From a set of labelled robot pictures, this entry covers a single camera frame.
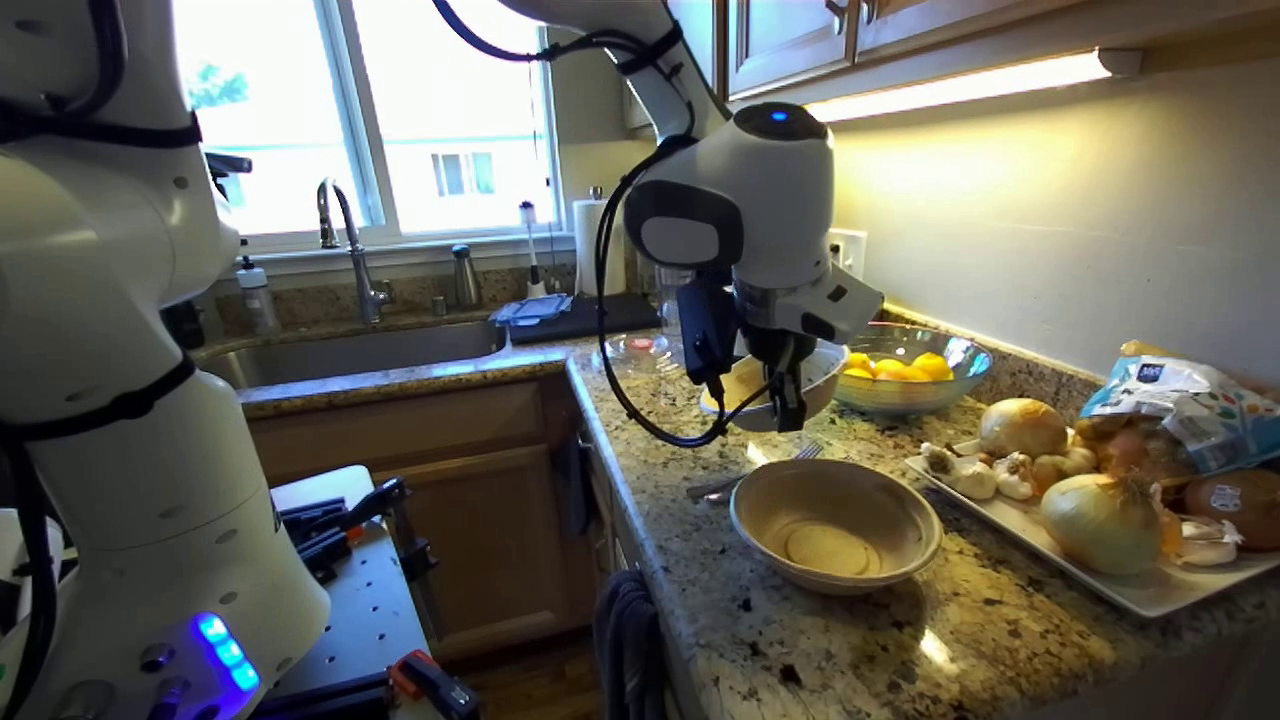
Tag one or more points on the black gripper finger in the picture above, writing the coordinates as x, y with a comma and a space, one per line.
792, 400

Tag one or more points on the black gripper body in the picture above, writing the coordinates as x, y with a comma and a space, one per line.
782, 354

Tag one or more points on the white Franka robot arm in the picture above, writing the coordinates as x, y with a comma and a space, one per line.
135, 465

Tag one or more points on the clean beige bowl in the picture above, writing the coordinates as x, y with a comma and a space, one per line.
824, 535

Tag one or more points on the clear glass bowl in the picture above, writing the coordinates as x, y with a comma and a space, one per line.
934, 398

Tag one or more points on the yellow lemon pieces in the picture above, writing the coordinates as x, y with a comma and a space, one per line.
897, 368

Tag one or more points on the clear glass dome lid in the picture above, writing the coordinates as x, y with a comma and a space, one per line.
654, 360

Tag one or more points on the black ribbed drying mat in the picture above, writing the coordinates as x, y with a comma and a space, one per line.
626, 316

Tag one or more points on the white mushrooms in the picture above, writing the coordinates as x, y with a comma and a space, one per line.
981, 477

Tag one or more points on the yellow onion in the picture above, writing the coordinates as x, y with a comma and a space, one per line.
1101, 520
1023, 426

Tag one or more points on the large blue lid plastic container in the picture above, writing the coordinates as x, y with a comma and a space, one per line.
534, 312

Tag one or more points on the dish brush wand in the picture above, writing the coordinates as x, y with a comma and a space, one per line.
528, 252

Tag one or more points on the dark blue hanging towel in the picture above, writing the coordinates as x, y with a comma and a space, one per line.
626, 652

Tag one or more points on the wooden upper cabinet door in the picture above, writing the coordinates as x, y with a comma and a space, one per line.
784, 44
961, 19

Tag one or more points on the wooden cabinet door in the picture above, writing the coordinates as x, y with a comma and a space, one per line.
784, 44
961, 19
466, 520

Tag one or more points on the under cabinet light strip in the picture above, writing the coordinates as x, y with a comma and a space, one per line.
961, 84

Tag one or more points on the metal sink sprayer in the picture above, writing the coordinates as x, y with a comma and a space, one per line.
466, 283

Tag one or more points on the brown root vegetable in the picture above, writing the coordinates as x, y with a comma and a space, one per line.
1233, 504
1117, 449

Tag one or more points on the wooden lower cabinet door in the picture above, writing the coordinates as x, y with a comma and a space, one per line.
466, 520

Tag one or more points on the blue and white plastic bag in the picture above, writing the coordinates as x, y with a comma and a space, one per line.
1173, 400

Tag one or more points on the white rectangular tray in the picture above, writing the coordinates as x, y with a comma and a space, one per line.
1133, 592

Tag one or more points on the steel kitchen sink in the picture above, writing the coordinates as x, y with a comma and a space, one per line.
361, 354

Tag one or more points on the metal kitchen faucet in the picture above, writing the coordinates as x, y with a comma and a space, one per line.
361, 275

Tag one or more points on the white garlic bulb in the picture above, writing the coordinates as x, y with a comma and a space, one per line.
1207, 542

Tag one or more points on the orange and black tool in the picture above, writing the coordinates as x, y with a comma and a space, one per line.
434, 687

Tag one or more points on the black clamp tool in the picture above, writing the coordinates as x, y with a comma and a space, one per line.
332, 526

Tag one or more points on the grey robot cart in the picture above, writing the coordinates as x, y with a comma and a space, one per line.
361, 614

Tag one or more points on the white framed window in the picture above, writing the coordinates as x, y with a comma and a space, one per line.
351, 123

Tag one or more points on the clear soap dispenser bottle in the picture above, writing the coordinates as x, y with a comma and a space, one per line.
253, 301

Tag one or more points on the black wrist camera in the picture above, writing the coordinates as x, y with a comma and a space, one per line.
705, 324

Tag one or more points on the white wall outlet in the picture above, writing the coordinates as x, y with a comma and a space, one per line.
851, 249

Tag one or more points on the black camera on stand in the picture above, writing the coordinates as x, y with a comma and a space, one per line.
227, 164

